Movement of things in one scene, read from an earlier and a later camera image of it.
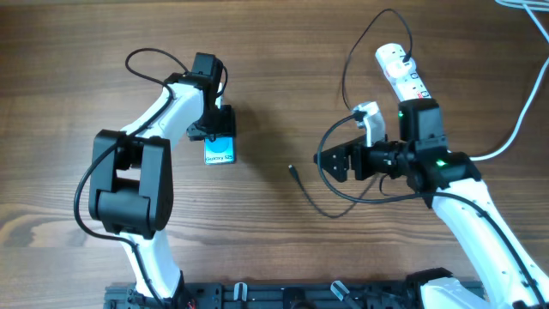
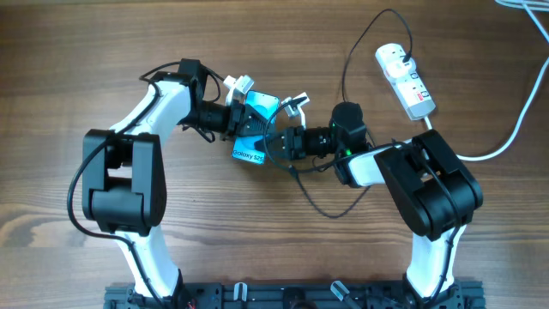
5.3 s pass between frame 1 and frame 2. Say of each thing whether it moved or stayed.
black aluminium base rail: stayed
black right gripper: moved
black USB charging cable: stayed
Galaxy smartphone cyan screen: moved
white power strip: stayed
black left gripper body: moved
